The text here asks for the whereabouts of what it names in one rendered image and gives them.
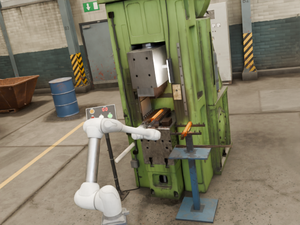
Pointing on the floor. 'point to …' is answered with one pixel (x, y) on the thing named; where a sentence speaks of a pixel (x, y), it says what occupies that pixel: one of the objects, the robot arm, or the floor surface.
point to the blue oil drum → (64, 97)
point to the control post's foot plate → (123, 194)
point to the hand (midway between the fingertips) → (150, 121)
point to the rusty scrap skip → (16, 93)
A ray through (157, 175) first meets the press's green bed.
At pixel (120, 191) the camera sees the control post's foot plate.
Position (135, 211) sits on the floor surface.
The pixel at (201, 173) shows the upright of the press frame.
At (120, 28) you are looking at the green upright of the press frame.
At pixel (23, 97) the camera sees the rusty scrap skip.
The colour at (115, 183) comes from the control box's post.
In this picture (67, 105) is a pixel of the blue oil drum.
